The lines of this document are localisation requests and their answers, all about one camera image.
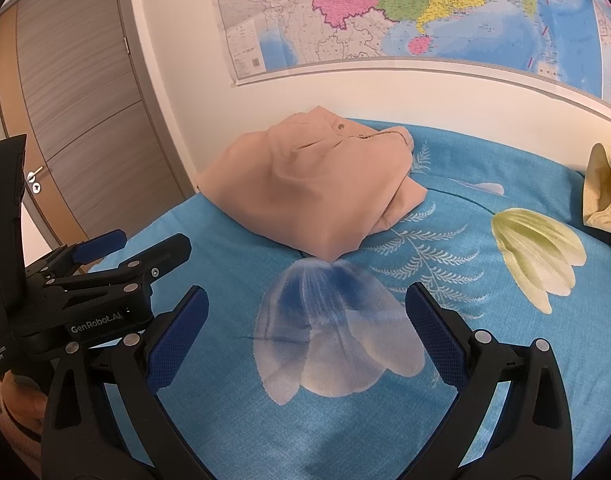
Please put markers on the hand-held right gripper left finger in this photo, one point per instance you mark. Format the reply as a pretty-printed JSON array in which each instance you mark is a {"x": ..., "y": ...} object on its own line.
[{"x": 183, "y": 332}]

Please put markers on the colourful wall map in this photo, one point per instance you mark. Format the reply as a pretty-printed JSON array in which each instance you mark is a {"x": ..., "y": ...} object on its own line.
[{"x": 410, "y": 0}]

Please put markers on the person's left hand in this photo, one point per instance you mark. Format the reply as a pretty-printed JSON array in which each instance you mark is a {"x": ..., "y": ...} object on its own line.
[{"x": 22, "y": 405}]

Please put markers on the wooden door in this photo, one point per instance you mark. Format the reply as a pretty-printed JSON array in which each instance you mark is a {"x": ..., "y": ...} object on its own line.
[{"x": 85, "y": 85}]

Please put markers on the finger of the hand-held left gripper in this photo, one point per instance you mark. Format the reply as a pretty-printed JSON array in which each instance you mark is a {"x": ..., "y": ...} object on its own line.
[
  {"x": 160, "y": 255},
  {"x": 102, "y": 242}
]

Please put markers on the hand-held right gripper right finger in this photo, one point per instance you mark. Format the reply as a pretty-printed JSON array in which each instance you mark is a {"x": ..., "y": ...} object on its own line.
[{"x": 430, "y": 332}]

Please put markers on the blue floral bed sheet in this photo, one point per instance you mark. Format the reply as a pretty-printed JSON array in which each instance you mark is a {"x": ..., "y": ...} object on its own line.
[{"x": 460, "y": 200}]

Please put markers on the pink jacket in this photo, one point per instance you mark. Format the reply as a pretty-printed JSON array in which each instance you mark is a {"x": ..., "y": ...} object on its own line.
[{"x": 310, "y": 185}]

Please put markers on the grey door frame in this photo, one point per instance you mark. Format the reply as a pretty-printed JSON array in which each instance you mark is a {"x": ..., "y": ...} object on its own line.
[{"x": 150, "y": 85}]

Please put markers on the cream garment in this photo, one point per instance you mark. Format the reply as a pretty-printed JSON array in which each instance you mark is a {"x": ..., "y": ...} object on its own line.
[{"x": 605, "y": 185}]

